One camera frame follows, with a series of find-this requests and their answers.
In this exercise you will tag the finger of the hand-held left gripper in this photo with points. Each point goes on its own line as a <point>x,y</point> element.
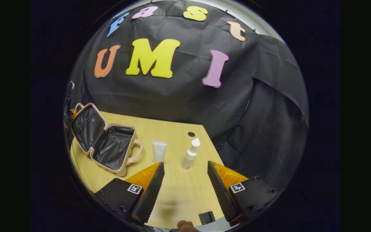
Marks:
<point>73,114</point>

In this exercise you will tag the small black box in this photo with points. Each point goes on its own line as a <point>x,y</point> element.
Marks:
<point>206,217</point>

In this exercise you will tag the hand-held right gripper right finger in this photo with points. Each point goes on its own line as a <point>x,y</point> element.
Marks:
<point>224,199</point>

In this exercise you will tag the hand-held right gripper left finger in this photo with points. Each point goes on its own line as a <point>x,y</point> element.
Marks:
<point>150,199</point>

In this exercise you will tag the pink suitcase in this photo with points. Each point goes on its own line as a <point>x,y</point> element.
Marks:
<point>108,148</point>

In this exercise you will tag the white pump bottle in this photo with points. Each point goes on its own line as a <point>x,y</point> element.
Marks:
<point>189,158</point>

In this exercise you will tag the black backdrop cloth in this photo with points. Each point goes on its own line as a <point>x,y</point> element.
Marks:
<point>185,96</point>

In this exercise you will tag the white squeeze tube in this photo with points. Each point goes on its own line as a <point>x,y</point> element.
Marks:
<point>159,150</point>

